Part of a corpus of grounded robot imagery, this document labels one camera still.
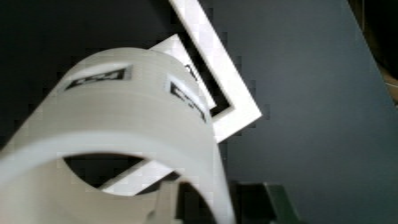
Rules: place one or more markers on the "white lamp hood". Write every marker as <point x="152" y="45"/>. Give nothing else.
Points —
<point x="125" y="109"/>

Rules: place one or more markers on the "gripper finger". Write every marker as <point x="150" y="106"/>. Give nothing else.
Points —
<point x="262" y="204"/>

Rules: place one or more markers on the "white L-shaped corner fence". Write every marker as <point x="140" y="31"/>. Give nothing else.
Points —
<point x="237" y="116"/>

